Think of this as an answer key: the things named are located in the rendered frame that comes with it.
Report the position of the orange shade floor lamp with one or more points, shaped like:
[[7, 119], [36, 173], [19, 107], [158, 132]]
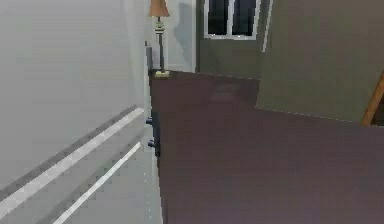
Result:
[[161, 50]]

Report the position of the white framed window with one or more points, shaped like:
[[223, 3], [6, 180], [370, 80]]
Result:
[[230, 18]]

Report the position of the brown wooden furniture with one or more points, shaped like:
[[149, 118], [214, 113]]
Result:
[[374, 101]]

